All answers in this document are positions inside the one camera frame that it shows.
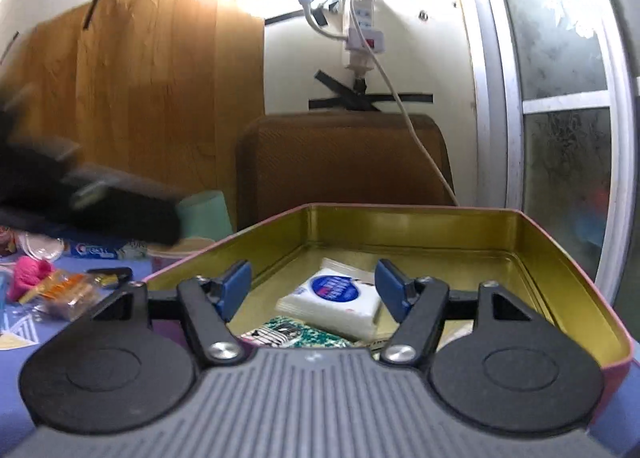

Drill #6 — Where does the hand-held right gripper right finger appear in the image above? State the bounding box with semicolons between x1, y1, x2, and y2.
374;259;538;369

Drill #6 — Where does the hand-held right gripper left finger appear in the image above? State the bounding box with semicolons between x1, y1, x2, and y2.
90;260;252;369

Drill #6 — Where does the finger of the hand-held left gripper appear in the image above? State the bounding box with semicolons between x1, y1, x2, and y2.
62;165;185;245

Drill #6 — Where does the white tissue packet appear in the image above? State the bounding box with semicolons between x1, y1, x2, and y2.
276;258;383;339

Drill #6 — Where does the pink soft toy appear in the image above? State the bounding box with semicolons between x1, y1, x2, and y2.
6;258;56;303

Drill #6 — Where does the pink tin box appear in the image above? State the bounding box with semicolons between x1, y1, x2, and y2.
142;203;632;389

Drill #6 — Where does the blue toothpaste box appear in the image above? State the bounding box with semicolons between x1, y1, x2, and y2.
69;239;151;261

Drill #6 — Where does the small pink bowl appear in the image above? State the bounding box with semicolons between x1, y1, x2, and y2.
146;237;217;259

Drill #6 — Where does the clear plastic cup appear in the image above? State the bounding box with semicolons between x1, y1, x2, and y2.
19;232;67;263

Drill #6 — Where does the mint green cup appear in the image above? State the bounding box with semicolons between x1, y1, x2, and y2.
175;190;236;245

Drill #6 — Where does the green patterned packet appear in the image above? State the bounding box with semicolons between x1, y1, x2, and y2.
240;315;351;350

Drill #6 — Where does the orange snack in clear wrapper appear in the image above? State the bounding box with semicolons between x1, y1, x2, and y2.
36;272;101;321

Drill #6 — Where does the brown chair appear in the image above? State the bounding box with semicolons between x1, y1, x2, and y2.
235;112;457;233

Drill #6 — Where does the black tape cross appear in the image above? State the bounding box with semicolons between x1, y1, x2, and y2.
308;69;434;112

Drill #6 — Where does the frosted glass door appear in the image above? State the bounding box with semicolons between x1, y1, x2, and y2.
470;0;640;309

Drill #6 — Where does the wood pattern wall panel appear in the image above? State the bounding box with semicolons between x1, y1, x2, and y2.
0;0;266;233

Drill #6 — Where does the white power strip with cables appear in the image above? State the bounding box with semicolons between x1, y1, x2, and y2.
349;0;460;207

